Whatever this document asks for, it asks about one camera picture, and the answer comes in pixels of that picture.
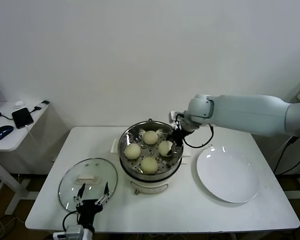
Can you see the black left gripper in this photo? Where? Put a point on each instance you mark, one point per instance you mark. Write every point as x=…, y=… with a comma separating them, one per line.
x=87, y=207

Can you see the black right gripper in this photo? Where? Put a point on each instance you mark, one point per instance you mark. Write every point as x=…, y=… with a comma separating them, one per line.
x=178, y=136

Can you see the white steamed baozi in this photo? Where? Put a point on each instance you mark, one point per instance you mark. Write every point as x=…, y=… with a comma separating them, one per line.
x=163, y=148
x=149, y=165
x=133, y=151
x=150, y=137

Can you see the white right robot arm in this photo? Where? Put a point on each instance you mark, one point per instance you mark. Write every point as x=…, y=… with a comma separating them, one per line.
x=245, y=112

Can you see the perforated steel steamer basket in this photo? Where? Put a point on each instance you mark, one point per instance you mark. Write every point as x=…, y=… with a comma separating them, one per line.
x=150, y=151

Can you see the cream electric cooker base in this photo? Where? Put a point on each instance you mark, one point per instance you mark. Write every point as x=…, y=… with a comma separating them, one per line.
x=150, y=186

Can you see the white round plate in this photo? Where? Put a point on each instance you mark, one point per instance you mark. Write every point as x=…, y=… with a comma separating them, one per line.
x=225, y=172

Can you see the white side desk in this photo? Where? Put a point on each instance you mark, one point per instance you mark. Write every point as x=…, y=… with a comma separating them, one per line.
x=5, y=145

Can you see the white adapter with black plugs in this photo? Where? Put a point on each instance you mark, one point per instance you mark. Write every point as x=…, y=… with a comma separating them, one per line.
x=41, y=104

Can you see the black smartphone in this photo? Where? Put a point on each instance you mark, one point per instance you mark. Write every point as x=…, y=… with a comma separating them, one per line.
x=22, y=118

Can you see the blue computer mouse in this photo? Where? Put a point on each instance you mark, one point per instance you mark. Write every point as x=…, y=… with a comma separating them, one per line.
x=2, y=132

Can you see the small white case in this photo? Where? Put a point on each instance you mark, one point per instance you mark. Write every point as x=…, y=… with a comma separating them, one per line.
x=19, y=103

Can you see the black power adapter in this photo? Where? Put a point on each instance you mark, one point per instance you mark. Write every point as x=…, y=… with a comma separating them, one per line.
x=293, y=140

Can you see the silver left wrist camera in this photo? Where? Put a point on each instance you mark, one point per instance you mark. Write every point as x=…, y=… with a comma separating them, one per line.
x=73, y=231

